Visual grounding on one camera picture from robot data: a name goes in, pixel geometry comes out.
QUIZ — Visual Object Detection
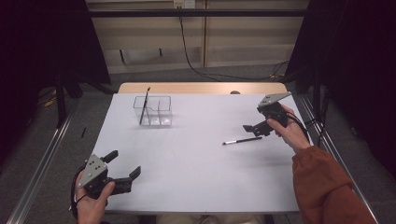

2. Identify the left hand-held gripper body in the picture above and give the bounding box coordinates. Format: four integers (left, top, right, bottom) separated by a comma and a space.
78, 154, 134, 200

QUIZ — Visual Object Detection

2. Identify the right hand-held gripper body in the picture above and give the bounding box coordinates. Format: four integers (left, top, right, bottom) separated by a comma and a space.
255, 91, 292, 130

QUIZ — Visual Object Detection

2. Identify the black makeup brush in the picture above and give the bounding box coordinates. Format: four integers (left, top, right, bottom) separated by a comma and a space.
221, 136, 263, 147
138, 86, 151, 126

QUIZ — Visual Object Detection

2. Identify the clear acrylic organizer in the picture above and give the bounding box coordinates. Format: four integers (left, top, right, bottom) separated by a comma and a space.
133, 94, 174, 128

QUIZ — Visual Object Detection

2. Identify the person's right hand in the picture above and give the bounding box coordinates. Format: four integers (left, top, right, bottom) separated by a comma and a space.
265, 104, 312, 154

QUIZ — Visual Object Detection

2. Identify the person's left hand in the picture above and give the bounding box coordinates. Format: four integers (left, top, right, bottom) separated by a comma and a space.
75, 171, 117, 224

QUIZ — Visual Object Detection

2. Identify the white table mat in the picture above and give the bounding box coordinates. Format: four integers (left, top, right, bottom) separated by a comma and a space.
92, 92, 314, 214

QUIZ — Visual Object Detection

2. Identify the black metal stand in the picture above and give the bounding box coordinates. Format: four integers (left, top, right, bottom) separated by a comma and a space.
54, 73, 83, 129

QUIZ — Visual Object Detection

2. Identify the black curtain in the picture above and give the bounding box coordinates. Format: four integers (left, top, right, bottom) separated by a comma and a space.
0, 0, 112, 169
284, 0, 396, 181

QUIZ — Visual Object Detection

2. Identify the black horizontal bar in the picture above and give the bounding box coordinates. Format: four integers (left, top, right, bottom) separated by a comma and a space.
88, 8, 312, 19

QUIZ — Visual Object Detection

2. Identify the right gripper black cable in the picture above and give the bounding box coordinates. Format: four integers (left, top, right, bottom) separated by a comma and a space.
285, 111, 311, 145

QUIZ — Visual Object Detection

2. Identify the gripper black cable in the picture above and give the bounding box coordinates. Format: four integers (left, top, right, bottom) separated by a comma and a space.
285, 111, 311, 145
69, 163, 90, 220

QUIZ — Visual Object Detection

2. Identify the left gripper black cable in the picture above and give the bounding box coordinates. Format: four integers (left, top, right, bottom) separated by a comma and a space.
69, 163, 90, 220

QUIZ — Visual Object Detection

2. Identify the aluminium rail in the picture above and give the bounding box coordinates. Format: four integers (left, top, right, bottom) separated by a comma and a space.
298, 95, 380, 224
6, 99, 80, 224

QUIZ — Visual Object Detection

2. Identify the yellow floor cable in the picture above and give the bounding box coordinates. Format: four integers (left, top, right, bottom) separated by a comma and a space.
43, 96, 59, 108

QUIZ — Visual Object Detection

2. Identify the black wall cable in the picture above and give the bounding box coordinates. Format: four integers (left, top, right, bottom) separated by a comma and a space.
178, 6, 290, 82

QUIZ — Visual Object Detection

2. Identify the white wall outlet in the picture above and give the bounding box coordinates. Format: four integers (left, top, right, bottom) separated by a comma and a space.
173, 0, 196, 9

